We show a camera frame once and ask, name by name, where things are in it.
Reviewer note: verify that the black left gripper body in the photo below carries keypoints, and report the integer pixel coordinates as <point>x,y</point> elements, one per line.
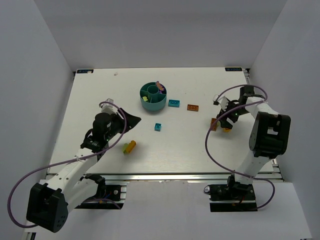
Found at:
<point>120,121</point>

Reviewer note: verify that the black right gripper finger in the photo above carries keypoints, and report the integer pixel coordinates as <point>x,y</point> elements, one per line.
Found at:
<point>222,120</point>
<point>228,123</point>

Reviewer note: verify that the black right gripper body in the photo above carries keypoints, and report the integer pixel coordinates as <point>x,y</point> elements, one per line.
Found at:
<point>227,116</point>

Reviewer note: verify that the orange 2x3 lego brick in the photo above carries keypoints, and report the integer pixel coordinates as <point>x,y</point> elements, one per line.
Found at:
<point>214,124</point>

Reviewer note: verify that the dark orange long lego brick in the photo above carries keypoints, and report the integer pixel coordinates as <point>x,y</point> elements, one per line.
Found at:
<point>191,107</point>

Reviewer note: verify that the purple long lego brick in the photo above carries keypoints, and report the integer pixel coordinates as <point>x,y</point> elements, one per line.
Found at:
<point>160,86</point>

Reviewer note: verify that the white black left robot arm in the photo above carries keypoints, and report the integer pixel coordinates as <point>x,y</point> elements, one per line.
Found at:
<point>50,203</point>

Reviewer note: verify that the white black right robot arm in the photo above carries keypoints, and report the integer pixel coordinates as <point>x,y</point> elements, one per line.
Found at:
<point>268,138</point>

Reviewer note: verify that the yellow-orange long lego brick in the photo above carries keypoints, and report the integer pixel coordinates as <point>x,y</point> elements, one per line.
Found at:
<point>130,146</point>

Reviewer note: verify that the small teal square lego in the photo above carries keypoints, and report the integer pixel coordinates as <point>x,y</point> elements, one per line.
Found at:
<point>158,127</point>

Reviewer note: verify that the light green small lego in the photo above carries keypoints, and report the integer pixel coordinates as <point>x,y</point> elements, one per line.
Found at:
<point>124,148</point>

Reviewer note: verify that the teal round divided container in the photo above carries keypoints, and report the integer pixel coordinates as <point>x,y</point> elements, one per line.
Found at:
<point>156,101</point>

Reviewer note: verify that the teal long lego brick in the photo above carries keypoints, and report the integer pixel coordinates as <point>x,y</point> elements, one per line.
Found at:
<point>174,103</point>

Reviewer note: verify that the right blue corner label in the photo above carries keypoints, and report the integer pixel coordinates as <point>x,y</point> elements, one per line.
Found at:
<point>233,69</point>

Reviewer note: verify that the blue corner label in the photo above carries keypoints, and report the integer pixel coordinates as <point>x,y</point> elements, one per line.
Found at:
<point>84,71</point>
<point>233,69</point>

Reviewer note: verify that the left blue corner label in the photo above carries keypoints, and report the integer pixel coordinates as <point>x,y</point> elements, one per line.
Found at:
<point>84,71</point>

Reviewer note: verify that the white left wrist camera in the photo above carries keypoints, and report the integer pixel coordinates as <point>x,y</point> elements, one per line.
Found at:
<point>107,107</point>

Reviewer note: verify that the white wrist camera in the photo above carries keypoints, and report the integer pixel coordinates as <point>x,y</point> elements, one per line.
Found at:
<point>223,102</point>
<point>107,107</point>

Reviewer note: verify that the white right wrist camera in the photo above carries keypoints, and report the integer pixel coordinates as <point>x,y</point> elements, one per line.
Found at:
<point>223,102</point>

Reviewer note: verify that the aluminium right table rail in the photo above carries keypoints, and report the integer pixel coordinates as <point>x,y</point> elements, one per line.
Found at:
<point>269,136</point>

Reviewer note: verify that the aluminium table rail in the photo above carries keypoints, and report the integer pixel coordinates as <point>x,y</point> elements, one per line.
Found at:
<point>164,177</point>
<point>269,136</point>

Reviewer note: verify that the aluminium front table rail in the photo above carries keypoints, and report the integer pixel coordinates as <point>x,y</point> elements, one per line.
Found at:
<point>164,177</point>

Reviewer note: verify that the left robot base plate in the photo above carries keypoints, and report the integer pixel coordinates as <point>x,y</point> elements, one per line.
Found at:
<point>108,197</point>

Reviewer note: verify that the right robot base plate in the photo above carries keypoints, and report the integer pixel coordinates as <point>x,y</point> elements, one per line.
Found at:
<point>223,199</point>

